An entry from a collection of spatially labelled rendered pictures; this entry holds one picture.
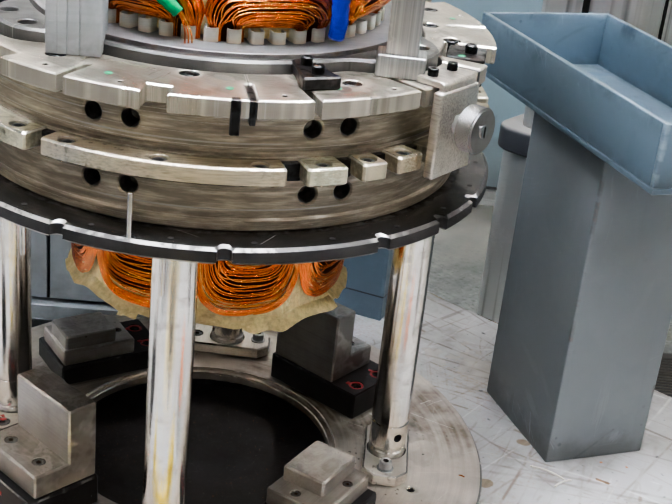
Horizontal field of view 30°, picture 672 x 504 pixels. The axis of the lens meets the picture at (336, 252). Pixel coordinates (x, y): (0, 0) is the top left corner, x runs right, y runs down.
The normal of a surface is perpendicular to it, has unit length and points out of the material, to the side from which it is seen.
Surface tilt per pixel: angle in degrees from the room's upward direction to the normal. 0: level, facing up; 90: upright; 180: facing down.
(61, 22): 90
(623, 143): 90
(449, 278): 0
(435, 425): 0
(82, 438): 90
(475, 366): 0
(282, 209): 90
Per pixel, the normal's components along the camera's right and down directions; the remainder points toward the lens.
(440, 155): 0.78, 0.33
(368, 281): -0.39, 0.35
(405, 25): -0.07, 0.41
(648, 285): 0.33, 0.43
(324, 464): 0.10, -0.90
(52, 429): -0.69, 0.24
